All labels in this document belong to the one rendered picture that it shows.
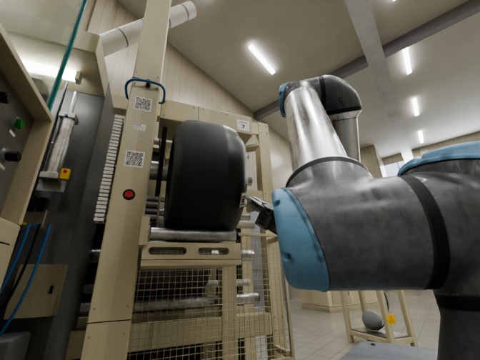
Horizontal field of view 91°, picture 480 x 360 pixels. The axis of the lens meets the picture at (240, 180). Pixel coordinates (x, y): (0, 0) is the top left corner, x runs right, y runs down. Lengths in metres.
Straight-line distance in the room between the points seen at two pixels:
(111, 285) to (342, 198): 0.84
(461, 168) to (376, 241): 0.14
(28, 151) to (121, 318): 0.62
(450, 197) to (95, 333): 0.97
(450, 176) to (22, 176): 1.01
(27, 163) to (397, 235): 0.97
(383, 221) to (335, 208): 0.05
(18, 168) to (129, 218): 0.36
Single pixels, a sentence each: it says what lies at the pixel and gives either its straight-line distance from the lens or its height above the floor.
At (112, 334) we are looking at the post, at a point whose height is 0.58.
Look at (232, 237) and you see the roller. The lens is 0.98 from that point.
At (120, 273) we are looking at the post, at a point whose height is 0.77.
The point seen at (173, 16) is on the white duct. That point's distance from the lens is 2.25.
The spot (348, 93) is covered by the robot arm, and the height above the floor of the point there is 1.27.
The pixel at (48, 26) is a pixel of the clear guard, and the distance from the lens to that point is 1.10.
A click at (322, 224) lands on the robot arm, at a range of 0.31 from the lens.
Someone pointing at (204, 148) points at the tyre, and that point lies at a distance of 0.93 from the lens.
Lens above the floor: 0.74
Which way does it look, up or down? 22 degrees up
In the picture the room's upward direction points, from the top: 2 degrees counter-clockwise
